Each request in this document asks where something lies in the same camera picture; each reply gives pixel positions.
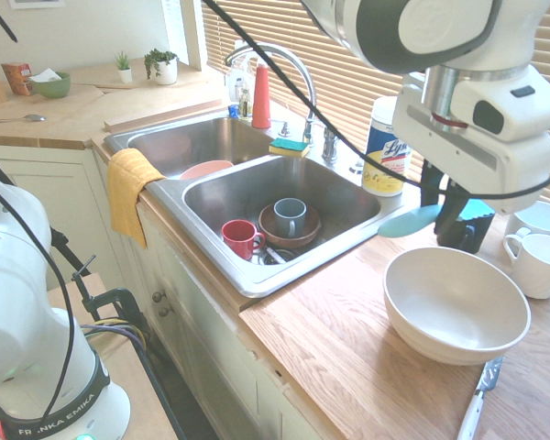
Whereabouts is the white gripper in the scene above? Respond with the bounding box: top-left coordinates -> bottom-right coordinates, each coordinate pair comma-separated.
392,72 -> 550,248

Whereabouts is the teal knife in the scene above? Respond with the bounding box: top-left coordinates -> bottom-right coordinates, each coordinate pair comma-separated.
378,197 -> 497,238

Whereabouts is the stainless steel double sink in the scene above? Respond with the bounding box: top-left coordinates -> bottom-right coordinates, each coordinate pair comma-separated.
103,114 -> 418,299

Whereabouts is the black mug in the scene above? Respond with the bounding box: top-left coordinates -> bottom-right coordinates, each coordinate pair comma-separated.
457,211 -> 495,256

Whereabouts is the Lysol wipes canister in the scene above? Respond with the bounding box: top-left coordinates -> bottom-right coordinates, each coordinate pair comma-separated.
361,95 -> 412,198

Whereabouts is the large white bowl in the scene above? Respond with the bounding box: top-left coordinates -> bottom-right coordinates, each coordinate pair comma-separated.
382,247 -> 532,367

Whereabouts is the white ceramic mug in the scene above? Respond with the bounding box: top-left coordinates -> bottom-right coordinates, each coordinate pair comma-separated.
503,200 -> 550,242
502,232 -> 550,301

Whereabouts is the chrome side sprayer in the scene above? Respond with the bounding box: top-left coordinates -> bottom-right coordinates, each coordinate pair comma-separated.
321,126 -> 341,164

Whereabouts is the brown wooden bowl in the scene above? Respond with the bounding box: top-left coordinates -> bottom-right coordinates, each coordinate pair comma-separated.
258,203 -> 323,250

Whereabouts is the grey-blue mug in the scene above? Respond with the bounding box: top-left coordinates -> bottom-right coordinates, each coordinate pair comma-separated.
272,197 -> 308,238

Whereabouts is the green and yellow sponge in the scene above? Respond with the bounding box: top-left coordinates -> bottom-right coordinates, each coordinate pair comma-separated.
269,136 -> 311,160

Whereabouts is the white utensil in drain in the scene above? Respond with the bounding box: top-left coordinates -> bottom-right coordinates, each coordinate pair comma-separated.
264,245 -> 289,266

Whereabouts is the wide beige window blind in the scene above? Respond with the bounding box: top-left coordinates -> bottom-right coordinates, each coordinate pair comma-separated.
201,0 -> 425,171

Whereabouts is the chrome gooseneck faucet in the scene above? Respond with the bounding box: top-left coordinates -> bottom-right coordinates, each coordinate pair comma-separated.
224,42 -> 320,144

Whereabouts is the red cup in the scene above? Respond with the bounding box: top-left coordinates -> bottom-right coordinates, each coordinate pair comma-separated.
221,219 -> 267,261

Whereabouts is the red spray bottle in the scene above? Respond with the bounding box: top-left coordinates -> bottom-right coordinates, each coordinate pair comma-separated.
231,43 -> 273,130

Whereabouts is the clear pump soap bottle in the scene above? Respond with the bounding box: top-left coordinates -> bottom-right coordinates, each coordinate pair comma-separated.
235,82 -> 254,122

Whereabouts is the pink plastic bowl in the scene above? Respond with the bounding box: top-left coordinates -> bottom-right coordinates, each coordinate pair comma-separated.
179,159 -> 235,182

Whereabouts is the cream kitchen cabinet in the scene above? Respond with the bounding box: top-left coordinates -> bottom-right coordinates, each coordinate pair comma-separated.
0,144 -> 349,440

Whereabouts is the trailing plant in white pot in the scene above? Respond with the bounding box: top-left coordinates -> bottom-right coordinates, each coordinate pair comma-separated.
143,48 -> 181,87

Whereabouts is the yellow dish towel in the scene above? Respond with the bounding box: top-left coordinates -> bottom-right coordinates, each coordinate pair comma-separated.
105,147 -> 167,250

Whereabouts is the black metal clamp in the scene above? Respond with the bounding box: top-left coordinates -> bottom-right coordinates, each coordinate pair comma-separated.
71,254 -> 144,323

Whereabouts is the small potted green plant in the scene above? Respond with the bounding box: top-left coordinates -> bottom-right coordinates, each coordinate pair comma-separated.
113,49 -> 135,85

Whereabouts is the wooden robot mounting table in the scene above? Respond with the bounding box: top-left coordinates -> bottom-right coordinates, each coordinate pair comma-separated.
45,274 -> 189,440

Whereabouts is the green bowl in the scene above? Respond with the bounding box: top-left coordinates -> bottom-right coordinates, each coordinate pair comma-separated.
28,71 -> 72,100

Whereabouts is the white paper napkin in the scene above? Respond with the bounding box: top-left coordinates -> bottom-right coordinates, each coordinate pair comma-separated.
29,68 -> 63,84

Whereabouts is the metal spoon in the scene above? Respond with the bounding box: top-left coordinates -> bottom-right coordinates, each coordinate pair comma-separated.
0,113 -> 47,126

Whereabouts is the orange cardboard box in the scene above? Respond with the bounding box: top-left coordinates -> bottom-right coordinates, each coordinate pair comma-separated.
0,61 -> 33,96

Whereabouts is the white-handled knife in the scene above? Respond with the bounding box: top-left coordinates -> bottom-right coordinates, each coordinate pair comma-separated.
456,355 -> 505,440

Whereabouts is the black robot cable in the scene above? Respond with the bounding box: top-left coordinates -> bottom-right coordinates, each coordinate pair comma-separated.
201,0 -> 550,201

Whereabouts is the coloured wire bundle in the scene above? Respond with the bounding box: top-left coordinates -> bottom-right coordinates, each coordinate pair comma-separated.
82,318 -> 149,350

